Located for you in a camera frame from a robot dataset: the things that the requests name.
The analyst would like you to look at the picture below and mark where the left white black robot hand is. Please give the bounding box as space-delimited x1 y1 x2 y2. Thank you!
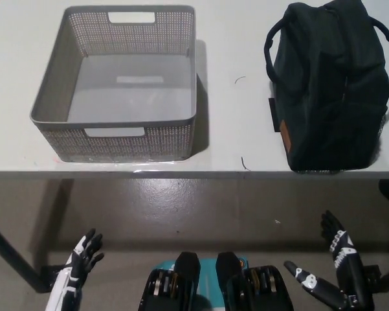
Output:
45 228 105 311

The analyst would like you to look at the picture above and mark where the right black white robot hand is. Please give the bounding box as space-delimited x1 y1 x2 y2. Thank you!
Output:
283 209 375 311

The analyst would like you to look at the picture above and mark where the dark green fabric lunch bag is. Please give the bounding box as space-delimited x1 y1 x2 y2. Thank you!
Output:
263 0 389 174

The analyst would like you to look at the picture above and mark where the black tape floor marker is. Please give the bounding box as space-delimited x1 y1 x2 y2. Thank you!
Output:
40 264 67 288
362 264 382 282

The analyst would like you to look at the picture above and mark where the black teal robot body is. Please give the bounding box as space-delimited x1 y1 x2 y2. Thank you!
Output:
139 251 294 311

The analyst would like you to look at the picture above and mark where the clear tape strip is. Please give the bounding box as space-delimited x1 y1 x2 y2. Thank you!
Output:
61 157 182 175

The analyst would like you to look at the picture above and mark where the grey perforated plastic basket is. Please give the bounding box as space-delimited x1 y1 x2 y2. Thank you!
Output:
28 5 198 163

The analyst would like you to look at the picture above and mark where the black tape patch on table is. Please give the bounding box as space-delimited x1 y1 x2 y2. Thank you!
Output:
267 97 284 133

